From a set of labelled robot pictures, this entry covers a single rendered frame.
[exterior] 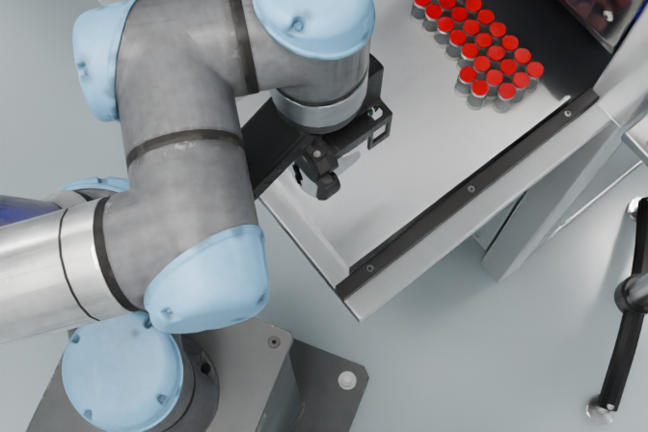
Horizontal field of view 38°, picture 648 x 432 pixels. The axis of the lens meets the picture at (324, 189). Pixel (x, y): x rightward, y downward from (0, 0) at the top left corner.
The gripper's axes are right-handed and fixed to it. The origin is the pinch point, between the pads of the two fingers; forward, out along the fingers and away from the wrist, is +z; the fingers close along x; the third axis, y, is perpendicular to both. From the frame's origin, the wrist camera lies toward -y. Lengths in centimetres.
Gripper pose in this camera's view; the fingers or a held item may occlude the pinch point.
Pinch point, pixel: (303, 184)
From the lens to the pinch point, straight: 90.5
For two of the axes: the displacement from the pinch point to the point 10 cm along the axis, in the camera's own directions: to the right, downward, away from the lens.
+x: -6.1, -7.5, 2.5
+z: 0.1, 3.2, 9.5
